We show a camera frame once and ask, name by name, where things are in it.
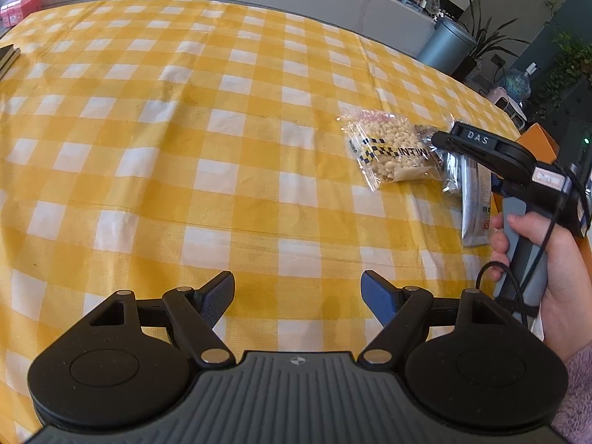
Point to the dark book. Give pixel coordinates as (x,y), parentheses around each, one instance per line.
(7,58)

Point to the clear peanut packet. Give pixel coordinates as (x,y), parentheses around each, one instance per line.
(388,148)

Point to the person's right forearm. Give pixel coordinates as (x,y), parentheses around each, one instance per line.
(578,393)

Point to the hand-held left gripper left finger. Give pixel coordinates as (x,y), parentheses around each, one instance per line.
(217,296)

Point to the blue water jug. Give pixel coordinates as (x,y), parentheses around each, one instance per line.
(515,83)

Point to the green climbing plant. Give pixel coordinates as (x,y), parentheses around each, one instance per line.
(564,64)

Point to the grey-blue trash bin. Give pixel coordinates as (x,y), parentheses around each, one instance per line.
(444,46)

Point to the pink heater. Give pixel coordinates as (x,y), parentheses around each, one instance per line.
(502,97)

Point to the orange cardboard box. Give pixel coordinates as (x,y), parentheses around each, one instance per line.
(539,141)

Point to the shiny foil snack packet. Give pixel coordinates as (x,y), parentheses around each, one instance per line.
(451,171)

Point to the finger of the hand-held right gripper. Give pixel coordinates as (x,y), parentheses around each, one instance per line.
(481,145)

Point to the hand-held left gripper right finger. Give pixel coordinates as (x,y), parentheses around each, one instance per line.
(378,298)

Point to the person's right hand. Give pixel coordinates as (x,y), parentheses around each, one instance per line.
(569,296)

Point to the long-leaf potted plant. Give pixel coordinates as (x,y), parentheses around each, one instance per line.
(485,41)

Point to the yellow checkered tablecloth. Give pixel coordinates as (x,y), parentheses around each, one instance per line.
(185,171)

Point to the pink boxes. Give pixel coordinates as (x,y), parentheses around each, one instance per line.
(21,7)

